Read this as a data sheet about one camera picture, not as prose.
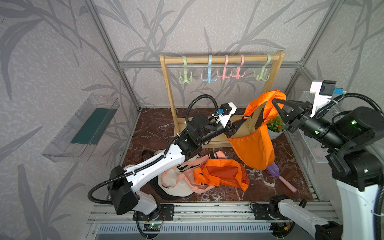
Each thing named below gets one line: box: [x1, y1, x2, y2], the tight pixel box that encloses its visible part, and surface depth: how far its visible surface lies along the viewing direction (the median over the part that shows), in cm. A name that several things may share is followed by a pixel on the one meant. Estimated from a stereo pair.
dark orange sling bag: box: [194, 158, 250, 192], surface depth 79 cm
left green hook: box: [179, 55, 193, 85], surface depth 71 cm
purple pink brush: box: [266, 162, 298, 194], surface depth 89 cm
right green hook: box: [254, 53, 271, 81], surface depth 71 cm
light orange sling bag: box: [228, 90, 286, 171], surface depth 55 cm
